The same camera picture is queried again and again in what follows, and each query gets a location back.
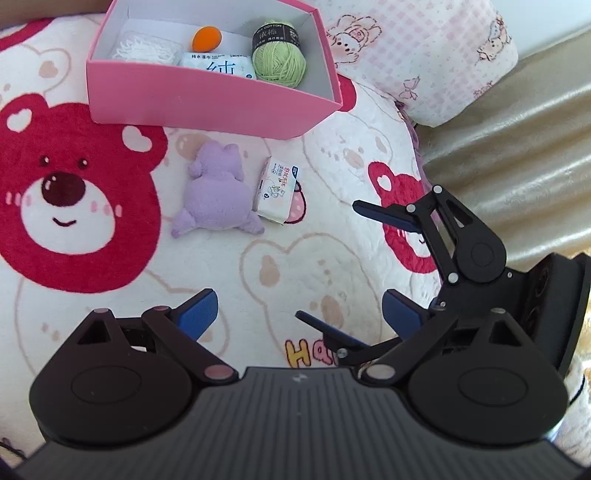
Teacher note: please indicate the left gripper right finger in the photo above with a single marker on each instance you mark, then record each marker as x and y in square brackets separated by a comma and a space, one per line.
[420, 331]

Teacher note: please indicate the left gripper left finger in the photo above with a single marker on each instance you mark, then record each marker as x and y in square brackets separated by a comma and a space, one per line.
[178, 329]

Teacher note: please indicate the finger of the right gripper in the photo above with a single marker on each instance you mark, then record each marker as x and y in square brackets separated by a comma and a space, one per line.
[403, 217]
[350, 351]

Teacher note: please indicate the white tissue box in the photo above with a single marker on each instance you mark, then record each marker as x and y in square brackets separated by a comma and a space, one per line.
[277, 184]

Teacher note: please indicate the wet wipes packet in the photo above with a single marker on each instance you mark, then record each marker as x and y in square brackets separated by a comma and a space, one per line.
[234, 65]

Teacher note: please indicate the orange makeup sponge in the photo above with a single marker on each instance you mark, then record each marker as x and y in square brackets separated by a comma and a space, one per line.
[206, 39]

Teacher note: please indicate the beige bed sheet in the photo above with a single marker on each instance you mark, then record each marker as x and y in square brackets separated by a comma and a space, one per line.
[519, 156]

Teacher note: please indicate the purple plush toy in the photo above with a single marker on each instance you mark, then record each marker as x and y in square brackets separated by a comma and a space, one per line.
[216, 197]

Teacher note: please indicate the red bear plush blanket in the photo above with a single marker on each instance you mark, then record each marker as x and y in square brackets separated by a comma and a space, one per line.
[94, 205]

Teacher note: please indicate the pink floral bunny pillow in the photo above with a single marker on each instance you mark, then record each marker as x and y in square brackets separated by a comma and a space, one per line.
[433, 57]

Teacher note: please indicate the pink storage box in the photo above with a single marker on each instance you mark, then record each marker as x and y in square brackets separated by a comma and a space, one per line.
[124, 92]

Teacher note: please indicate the green yarn ball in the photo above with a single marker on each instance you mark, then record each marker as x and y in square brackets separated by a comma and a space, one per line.
[277, 56]

